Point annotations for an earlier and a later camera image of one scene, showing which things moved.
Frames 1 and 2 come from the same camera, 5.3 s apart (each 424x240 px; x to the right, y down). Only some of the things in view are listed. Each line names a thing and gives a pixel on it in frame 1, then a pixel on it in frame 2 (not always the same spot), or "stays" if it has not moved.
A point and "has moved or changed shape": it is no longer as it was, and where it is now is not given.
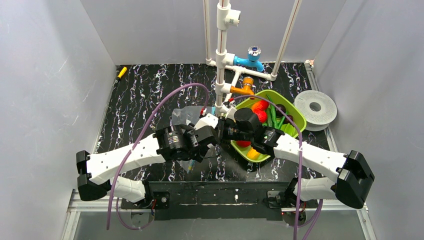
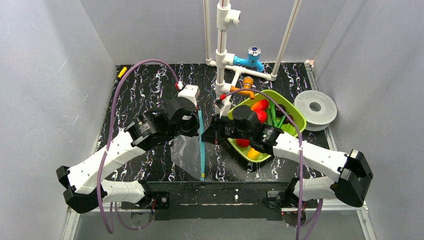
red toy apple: (243, 143) stays
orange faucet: (247, 88) stays
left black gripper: (205, 139) to (191, 124)
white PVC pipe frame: (228, 74) stays
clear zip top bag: (189, 115) has moved or changed shape
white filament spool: (319, 109) stays
